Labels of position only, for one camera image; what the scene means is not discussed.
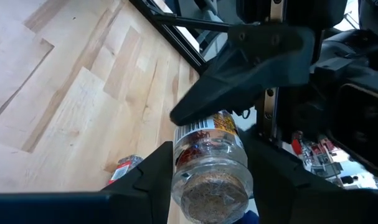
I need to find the smoked paprika tin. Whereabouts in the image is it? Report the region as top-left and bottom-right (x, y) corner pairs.
(106, 154), (145, 187)

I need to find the small glass spice jar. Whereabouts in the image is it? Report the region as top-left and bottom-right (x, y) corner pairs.
(171, 110), (254, 224)

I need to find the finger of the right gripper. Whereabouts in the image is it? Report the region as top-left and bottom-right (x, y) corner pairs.
(170, 24), (316, 127)

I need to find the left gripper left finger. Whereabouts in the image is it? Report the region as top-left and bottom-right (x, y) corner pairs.
(0, 141), (174, 224)

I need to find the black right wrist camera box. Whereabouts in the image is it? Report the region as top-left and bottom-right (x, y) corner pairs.
(327, 82), (378, 179)

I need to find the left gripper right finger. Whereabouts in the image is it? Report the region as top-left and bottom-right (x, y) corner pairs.
(238, 124), (378, 224)

